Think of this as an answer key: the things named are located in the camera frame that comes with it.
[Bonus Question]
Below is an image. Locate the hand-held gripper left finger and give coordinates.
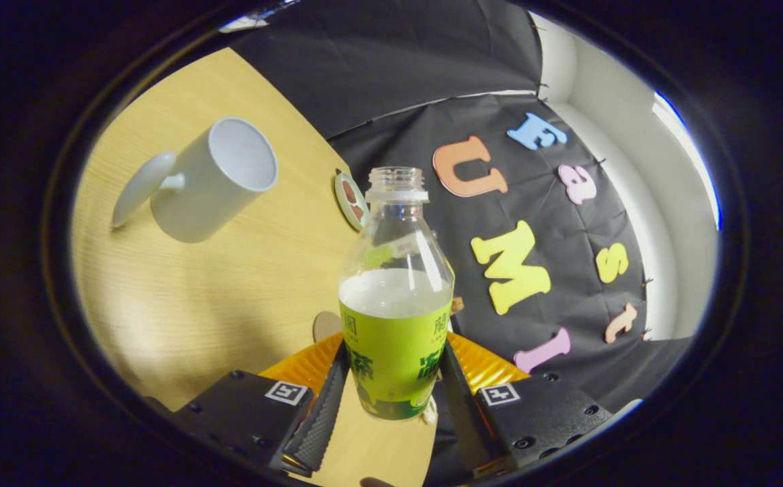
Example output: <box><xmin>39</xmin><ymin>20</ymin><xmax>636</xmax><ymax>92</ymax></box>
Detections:
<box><xmin>173</xmin><ymin>331</ymin><xmax>351</xmax><ymax>474</ymax></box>

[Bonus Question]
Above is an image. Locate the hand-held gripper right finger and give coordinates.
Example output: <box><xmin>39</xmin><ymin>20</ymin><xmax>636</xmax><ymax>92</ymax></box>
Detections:
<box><xmin>432</xmin><ymin>331</ymin><xmax>615</xmax><ymax>480</ymax></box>

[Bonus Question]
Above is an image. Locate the green label juice bottle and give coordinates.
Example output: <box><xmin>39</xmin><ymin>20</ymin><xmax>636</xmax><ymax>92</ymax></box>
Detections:
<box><xmin>337</xmin><ymin>166</ymin><xmax>456</xmax><ymax>421</ymax></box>

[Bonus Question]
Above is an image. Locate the round brown coaster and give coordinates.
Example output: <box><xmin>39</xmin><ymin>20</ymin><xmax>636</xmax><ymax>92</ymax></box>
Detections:
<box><xmin>313</xmin><ymin>310</ymin><xmax>344</xmax><ymax>344</ymax></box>

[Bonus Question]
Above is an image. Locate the white cup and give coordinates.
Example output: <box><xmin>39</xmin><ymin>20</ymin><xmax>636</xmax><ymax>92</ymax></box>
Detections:
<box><xmin>112</xmin><ymin>117</ymin><xmax>279</xmax><ymax>244</ymax></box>

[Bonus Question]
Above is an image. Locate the wooden table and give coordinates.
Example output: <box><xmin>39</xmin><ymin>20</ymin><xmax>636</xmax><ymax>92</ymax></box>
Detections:
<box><xmin>70</xmin><ymin>46</ymin><xmax>439</xmax><ymax>487</ymax></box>

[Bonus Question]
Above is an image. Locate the pale green plate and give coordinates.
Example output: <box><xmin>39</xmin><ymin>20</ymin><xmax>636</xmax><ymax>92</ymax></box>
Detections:
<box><xmin>334</xmin><ymin>169</ymin><xmax>370</xmax><ymax>232</ymax></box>

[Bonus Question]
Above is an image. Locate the ceiling light panel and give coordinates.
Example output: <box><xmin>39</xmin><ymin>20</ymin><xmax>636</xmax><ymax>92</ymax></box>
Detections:
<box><xmin>652</xmin><ymin>91</ymin><xmax>723</xmax><ymax>231</ymax></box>

